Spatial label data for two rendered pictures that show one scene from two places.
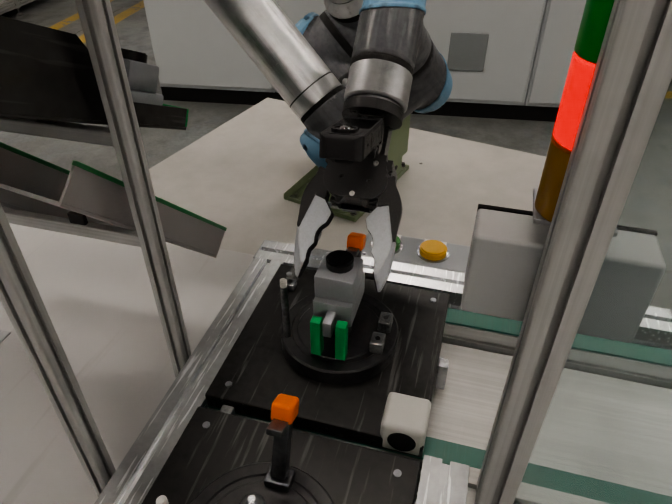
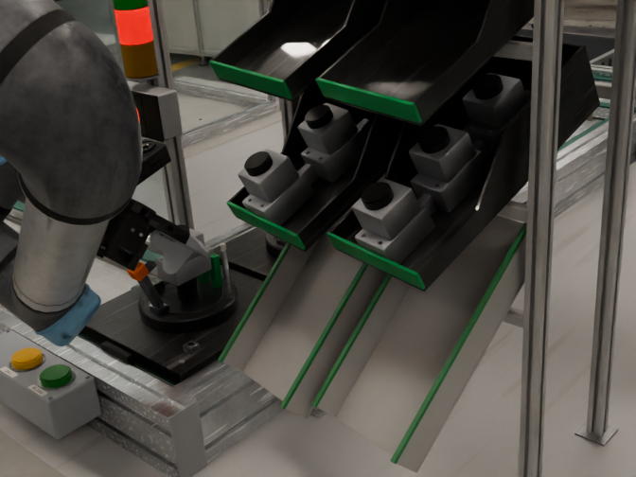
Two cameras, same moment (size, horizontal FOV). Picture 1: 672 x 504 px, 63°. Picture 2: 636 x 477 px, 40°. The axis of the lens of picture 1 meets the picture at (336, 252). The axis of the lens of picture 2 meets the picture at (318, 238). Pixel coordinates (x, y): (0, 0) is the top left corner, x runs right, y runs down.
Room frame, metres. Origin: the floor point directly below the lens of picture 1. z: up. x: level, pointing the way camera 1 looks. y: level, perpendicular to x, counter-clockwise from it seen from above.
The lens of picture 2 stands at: (1.36, 0.68, 1.58)
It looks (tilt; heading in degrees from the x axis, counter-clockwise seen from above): 25 degrees down; 208
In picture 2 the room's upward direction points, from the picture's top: 4 degrees counter-clockwise
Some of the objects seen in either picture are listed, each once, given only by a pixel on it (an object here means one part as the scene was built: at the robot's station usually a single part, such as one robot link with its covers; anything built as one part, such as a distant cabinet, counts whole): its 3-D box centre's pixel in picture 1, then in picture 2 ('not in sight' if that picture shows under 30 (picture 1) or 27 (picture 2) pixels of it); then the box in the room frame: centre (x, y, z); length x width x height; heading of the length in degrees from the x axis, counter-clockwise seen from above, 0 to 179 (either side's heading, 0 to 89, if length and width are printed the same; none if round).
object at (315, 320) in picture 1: (316, 335); (215, 271); (0.43, 0.02, 1.01); 0.01 x 0.01 x 0.05; 74
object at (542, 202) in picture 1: (584, 177); (139, 58); (0.30, -0.16, 1.28); 0.05 x 0.05 x 0.05
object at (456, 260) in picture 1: (430, 268); (32, 380); (0.65, -0.14, 0.93); 0.21 x 0.07 x 0.06; 74
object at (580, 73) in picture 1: (608, 100); (133, 25); (0.30, -0.16, 1.33); 0.05 x 0.05 x 0.05
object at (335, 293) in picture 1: (337, 288); (186, 249); (0.46, 0.00, 1.06); 0.08 x 0.04 x 0.07; 164
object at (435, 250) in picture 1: (433, 252); (27, 361); (0.65, -0.14, 0.96); 0.04 x 0.04 x 0.02
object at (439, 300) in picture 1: (339, 344); (190, 313); (0.47, 0.00, 0.96); 0.24 x 0.24 x 0.02; 74
